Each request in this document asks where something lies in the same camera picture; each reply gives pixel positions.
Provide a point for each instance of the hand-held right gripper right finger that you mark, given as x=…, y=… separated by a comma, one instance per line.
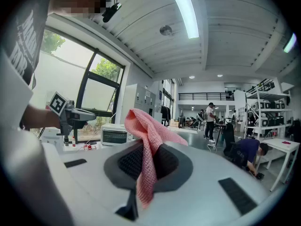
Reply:
x=174, y=171

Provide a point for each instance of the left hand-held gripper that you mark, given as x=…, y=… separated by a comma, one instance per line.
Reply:
x=57, y=103

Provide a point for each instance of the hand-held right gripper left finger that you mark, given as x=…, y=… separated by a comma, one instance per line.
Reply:
x=124, y=163

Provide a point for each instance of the pink knitted cloth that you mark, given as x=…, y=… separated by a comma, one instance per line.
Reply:
x=147, y=131

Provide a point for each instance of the person's left forearm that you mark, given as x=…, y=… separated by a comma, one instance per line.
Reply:
x=40, y=119

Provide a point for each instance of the small red-capped bottle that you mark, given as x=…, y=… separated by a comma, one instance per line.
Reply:
x=74, y=142

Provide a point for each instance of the white toaster oven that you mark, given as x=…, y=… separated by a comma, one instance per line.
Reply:
x=114, y=134

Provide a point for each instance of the large black-framed window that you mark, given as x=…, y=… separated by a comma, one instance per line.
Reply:
x=70, y=79

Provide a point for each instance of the black clothes rack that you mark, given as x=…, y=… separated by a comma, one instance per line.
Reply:
x=165, y=113

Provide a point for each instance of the grey metal lockers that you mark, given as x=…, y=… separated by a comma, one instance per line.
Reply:
x=141, y=102

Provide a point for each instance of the black balcony railing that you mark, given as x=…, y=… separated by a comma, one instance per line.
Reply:
x=204, y=96

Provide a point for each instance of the person's black printed shirt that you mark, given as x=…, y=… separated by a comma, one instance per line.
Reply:
x=26, y=43

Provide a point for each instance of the round ceiling downlight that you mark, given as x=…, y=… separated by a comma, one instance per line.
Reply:
x=192, y=77
x=220, y=75

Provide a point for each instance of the white table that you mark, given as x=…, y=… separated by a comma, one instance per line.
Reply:
x=282, y=147

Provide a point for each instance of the white shelf rack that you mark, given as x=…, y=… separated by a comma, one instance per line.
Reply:
x=268, y=112

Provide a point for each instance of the round ceiling fixture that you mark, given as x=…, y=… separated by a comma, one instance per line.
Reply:
x=165, y=30

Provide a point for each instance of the long ceiling light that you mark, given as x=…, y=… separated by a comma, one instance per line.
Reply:
x=185, y=10
x=290, y=42

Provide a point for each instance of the black head-worn camera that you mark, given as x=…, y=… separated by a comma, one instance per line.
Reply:
x=111, y=12

